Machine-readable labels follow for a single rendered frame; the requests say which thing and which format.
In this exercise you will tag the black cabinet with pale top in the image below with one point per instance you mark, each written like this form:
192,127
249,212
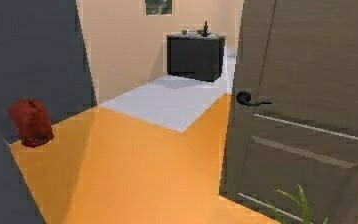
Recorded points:
195,56

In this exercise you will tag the small green cup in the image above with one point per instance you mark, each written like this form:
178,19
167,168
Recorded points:
184,32

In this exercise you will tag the dark green bottle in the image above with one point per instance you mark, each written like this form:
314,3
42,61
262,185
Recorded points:
205,29

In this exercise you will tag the grey-brown room door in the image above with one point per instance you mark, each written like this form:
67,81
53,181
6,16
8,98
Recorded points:
303,83

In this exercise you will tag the dark red bag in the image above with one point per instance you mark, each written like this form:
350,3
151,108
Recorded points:
31,122

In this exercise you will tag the green house plant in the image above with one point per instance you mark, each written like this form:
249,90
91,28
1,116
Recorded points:
300,206

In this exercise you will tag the dark framed wall picture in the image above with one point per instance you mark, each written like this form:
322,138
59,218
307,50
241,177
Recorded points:
158,6

